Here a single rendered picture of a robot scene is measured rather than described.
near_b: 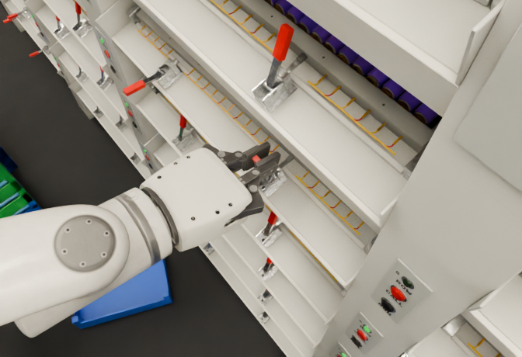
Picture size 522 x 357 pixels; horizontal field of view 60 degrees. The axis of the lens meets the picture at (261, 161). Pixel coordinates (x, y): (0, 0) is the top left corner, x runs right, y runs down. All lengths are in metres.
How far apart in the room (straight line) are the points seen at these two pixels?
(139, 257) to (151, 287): 1.14
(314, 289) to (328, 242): 0.19
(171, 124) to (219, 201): 0.48
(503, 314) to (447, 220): 0.11
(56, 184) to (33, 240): 1.52
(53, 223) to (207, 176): 0.20
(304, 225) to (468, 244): 0.31
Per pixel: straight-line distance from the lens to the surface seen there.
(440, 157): 0.32
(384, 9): 0.31
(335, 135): 0.46
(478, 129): 0.28
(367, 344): 0.69
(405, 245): 0.42
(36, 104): 2.19
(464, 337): 0.61
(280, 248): 0.81
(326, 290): 0.79
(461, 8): 0.31
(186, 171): 0.53
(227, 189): 0.52
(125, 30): 0.89
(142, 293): 1.61
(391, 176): 0.44
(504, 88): 0.26
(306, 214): 0.63
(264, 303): 1.17
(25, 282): 0.39
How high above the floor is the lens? 1.50
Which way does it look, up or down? 57 degrees down
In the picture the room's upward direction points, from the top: straight up
